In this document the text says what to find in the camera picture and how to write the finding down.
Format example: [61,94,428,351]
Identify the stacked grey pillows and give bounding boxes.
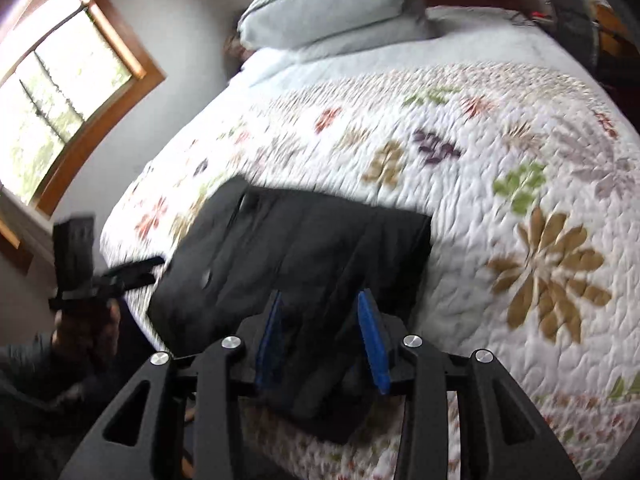
[237,0,436,63]

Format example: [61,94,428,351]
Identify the black mesh office chair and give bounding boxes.
[530,0,601,77]

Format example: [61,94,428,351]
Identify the floral quilted bedspread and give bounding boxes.
[100,62,640,480]

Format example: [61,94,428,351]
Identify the person's left forearm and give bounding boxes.
[0,330,88,403]

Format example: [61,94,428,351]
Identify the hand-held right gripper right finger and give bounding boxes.
[356,287,583,480]

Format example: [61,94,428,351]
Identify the person's left hand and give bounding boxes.
[51,300,122,363]

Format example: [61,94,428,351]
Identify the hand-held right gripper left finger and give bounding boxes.
[60,290,286,480]

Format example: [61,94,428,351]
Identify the light blue bed sheet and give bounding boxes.
[227,5,601,128]

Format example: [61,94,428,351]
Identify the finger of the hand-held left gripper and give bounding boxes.
[106,256,166,292]

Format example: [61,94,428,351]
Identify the wooden framed side window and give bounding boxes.
[0,0,167,273]

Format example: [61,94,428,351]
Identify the black quilted pants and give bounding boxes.
[147,177,433,446]

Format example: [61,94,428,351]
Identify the pile of clothes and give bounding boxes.
[222,30,251,65]

